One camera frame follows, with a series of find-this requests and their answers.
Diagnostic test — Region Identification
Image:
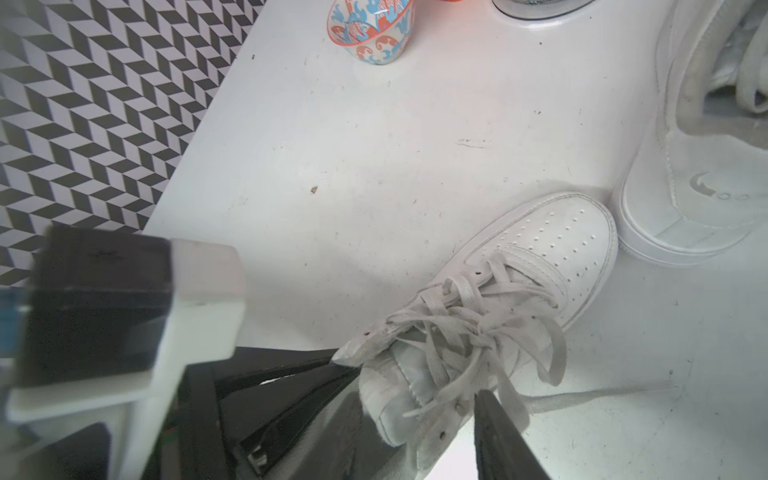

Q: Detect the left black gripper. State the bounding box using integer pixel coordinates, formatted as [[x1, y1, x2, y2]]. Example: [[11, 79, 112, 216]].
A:
[[1, 347, 359, 479]]

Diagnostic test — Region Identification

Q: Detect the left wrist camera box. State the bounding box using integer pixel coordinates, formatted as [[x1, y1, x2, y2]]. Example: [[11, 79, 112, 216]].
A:
[[5, 225, 246, 479]]

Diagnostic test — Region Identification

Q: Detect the white sneaker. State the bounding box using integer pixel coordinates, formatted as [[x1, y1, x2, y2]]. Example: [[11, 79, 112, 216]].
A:
[[333, 192, 672, 479], [612, 0, 767, 267]]

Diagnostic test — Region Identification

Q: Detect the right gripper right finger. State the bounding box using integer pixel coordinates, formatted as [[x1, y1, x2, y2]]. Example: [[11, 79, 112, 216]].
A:
[[474, 390, 550, 480]]

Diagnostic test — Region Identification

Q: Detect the chrome glass holder stand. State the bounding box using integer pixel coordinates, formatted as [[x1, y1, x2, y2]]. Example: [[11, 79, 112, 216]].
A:
[[492, 0, 594, 21]]

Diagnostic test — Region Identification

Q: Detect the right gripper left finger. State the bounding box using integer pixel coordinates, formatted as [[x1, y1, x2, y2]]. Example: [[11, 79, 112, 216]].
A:
[[281, 369, 384, 479]]

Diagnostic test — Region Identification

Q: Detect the patterned small bowl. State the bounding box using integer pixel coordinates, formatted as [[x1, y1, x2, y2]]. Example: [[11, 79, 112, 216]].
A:
[[326, 0, 416, 65]]

